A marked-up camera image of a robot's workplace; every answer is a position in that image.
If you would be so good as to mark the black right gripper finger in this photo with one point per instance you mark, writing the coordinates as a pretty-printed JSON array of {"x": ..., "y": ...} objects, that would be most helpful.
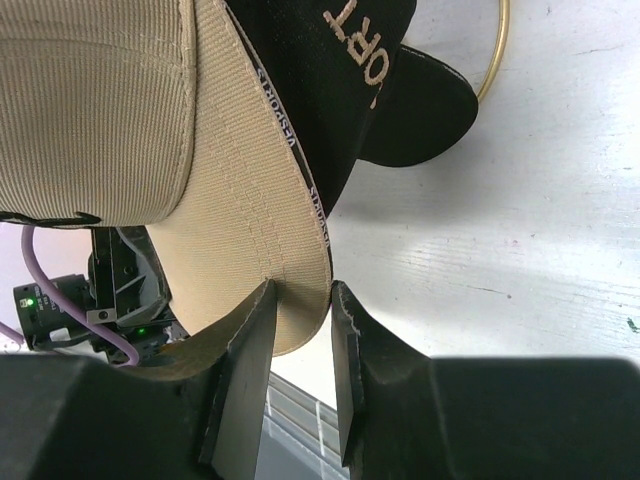
[{"x": 404, "y": 415}]

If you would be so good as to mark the black cap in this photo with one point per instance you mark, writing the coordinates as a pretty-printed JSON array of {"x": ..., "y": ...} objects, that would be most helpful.
[{"x": 345, "y": 88}]

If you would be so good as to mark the beige cap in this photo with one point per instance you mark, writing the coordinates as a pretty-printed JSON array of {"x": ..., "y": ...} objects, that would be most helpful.
[{"x": 160, "y": 114}]

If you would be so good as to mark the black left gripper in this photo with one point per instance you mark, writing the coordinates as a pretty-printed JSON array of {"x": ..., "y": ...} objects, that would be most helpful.
[{"x": 196, "y": 412}]

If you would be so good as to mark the aluminium table frame rail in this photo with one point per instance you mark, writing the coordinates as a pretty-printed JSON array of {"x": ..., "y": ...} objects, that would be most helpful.
[{"x": 300, "y": 436}]

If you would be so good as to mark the gold wire hat stand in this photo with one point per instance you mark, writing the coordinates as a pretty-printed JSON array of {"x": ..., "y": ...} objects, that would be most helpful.
[{"x": 498, "y": 50}]

